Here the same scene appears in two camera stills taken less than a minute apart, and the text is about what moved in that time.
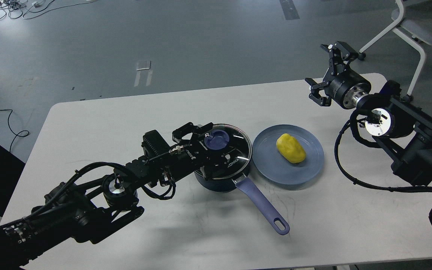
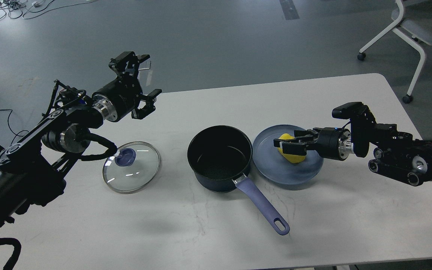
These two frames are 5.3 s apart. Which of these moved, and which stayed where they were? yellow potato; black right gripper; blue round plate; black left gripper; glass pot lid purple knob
Moved: black left gripper; glass pot lid purple knob; black right gripper
Stayed: blue round plate; yellow potato
